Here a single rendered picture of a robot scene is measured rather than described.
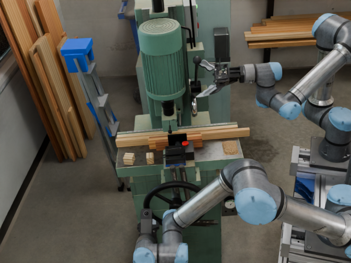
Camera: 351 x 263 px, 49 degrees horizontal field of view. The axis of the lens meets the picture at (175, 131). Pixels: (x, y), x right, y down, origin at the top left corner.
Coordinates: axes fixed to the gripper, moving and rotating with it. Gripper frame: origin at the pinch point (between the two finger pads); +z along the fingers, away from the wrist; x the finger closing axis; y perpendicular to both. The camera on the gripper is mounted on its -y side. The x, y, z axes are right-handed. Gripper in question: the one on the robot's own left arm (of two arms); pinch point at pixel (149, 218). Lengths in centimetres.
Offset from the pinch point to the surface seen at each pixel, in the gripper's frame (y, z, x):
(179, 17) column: -87, 19, 15
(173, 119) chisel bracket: -40.9, 17.8, 11.0
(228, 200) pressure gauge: -0.6, 20.4, 36.8
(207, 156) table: -23.1, 18.6, 26.5
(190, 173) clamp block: -18.1, 6.6, 18.1
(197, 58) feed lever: -67, -6, 21
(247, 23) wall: -111, 244, 86
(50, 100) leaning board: -45, 129, -81
